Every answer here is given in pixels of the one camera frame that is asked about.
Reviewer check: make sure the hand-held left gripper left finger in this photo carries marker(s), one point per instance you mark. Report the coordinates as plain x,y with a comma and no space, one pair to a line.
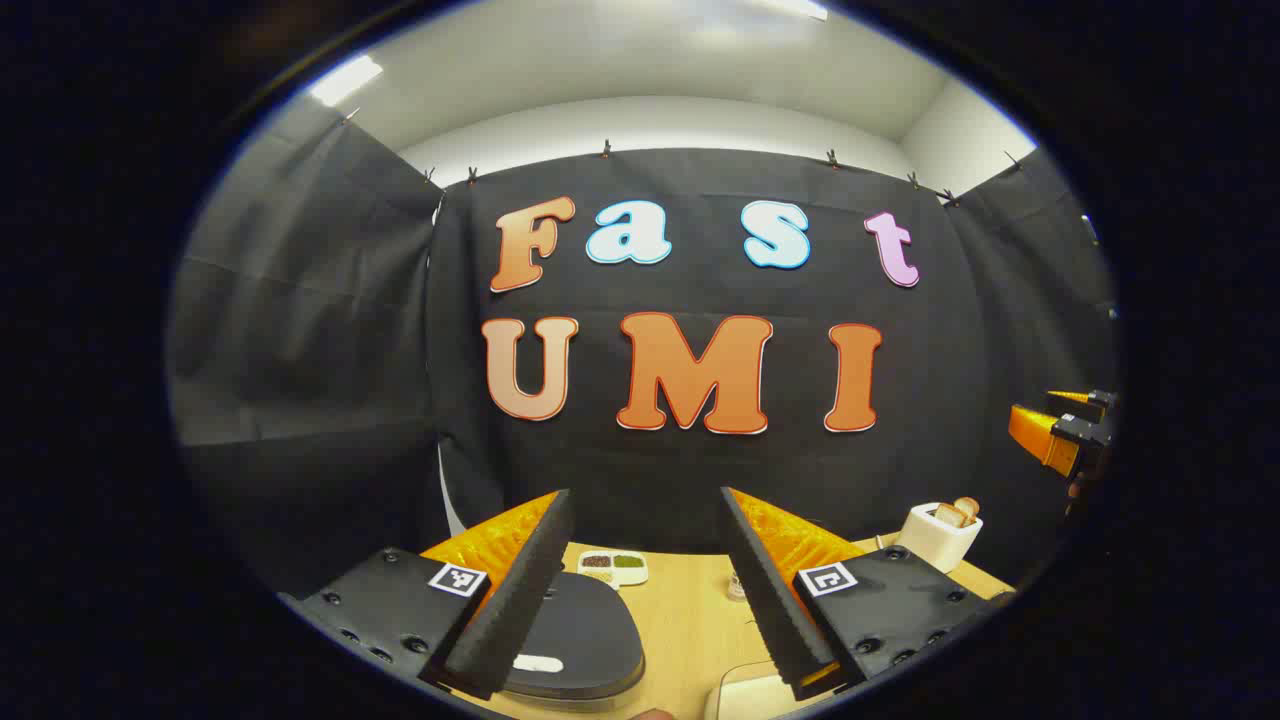
520,590

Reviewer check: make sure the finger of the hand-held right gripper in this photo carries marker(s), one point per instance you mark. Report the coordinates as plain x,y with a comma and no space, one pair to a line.
1090,400
1035,430

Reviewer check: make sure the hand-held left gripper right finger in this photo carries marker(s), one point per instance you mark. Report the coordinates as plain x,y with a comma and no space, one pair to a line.
770,590

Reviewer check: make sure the black rice cooker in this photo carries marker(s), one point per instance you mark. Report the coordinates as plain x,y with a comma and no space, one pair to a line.
590,630

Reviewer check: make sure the clear drink bottle red label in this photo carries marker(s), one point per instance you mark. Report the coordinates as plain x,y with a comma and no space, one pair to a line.
737,586

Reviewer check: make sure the white divided spice dish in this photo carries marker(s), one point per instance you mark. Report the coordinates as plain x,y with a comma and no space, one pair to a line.
612,566

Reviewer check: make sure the toasted bread slice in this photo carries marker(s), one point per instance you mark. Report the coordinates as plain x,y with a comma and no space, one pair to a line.
967,507
950,516

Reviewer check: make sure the cream rectangular container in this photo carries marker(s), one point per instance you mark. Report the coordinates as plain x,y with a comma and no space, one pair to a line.
750,697

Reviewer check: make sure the white toaster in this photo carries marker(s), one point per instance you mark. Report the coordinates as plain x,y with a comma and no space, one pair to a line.
930,545

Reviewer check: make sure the black backdrop cloth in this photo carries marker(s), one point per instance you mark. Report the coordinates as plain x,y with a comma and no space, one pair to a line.
300,330

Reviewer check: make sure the row of cloth clips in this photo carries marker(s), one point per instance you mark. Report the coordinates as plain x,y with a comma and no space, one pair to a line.
606,150

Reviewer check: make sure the ceiling light panel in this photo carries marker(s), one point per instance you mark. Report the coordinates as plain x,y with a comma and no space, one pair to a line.
345,80

